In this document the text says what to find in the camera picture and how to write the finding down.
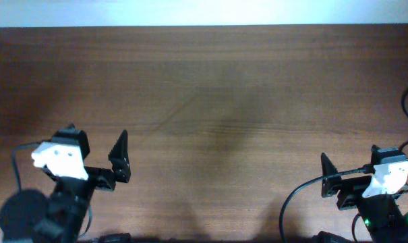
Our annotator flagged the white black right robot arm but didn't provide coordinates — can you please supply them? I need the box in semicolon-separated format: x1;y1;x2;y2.
320;148;408;242

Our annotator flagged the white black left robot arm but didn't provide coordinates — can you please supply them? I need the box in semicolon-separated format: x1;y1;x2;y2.
0;126;131;242

